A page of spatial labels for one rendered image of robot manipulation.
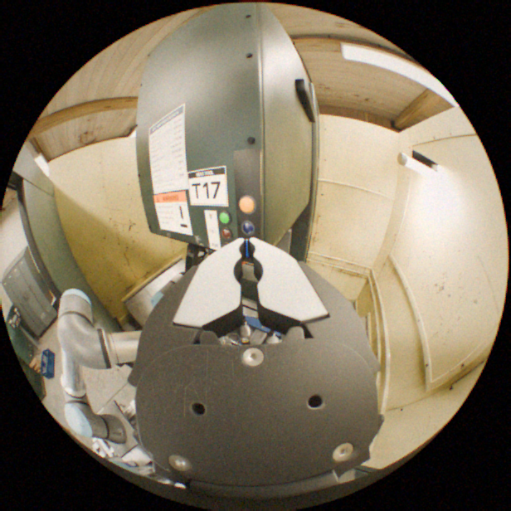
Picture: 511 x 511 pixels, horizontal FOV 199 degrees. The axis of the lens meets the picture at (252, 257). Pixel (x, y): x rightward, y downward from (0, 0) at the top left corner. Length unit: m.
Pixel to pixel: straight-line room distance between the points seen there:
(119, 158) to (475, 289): 2.06
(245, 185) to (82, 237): 1.34
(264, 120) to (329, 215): 1.10
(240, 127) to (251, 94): 0.06
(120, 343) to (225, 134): 0.45
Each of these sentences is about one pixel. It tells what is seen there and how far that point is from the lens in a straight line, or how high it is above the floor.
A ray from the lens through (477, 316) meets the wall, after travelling 0.64.
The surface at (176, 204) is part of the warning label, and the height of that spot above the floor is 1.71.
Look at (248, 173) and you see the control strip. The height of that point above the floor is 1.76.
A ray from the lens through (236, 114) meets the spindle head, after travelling 0.26.
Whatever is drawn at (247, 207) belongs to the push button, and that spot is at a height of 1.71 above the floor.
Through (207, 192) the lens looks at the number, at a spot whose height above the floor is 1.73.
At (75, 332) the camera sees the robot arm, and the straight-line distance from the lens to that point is 0.39.
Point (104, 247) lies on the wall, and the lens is 1.45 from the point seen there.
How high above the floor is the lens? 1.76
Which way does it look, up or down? 33 degrees down
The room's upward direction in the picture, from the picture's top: 1 degrees counter-clockwise
